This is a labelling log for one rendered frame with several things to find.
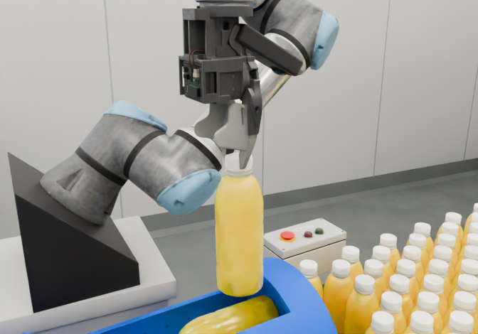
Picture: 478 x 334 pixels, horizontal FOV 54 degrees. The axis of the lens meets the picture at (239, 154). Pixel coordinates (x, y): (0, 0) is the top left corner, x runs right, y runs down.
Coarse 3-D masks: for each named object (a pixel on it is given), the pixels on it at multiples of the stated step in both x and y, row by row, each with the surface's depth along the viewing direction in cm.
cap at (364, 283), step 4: (356, 276) 99; (360, 276) 99; (364, 276) 99; (368, 276) 99; (356, 280) 97; (360, 280) 97; (364, 280) 97; (368, 280) 97; (372, 280) 97; (356, 284) 97; (360, 284) 96; (364, 284) 96; (368, 284) 96; (372, 284) 96; (356, 288) 98; (360, 288) 97; (364, 288) 96; (368, 288) 96; (372, 288) 97
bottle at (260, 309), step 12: (252, 300) 83; (264, 300) 83; (216, 312) 80; (228, 312) 80; (240, 312) 80; (252, 312) 81; (264, 312) 81; (276, 312) 82; (192, 324) 77; (204, 324) 77; (216, 324) 77; (228, 324) 78; (240, 324) 79; (252, 324) 80
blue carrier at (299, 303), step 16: (272, 272) 76; (288, 272) 76; (272, 288) 73; (288, 288) 73; (304, 288) 73; (176, 304) 85; (192, 304) 86; (208, 304) 88; (224, 304) 90; (288, 304) 70; (304, 304) 71; (320, 304) 72; (128, 320) 80; (144, 320) 81; (160, 320) 83; (176, 320) 85; (272, 320) 68; (288, 320) 68; (304, 320) 69; (320, 320) 70
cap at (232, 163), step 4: (228, 156) 65; (232, 156) 66; (236, 156) 66; (252, 156) 66; (228, 160) 65; (232, 160) 64; (236, 160) 64; (252, 160) 66; (228, 164) 65; (232, 164) 64; (236, 164) 64; (248, 164) 65; (252, 164) 66; (228, 168) 65; (232, 168) 65; (236, 168) 65; (248, 168) 65
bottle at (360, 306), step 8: (352, 296) 98; (360, 296) 97; (368, 296) 97; (376, 296) 98; (352, 304) 98; (360, 304) 97; (368, 304) 96; (376, 304) 97; (352, 312) 98; (360, 312) 96; (368, 312) 96; (344, 320) 101; (352, 320) 98; (360, 320) 97; (368, 320) 97; (344, 328) 101; (352, 328) 98; (360, 328) 98
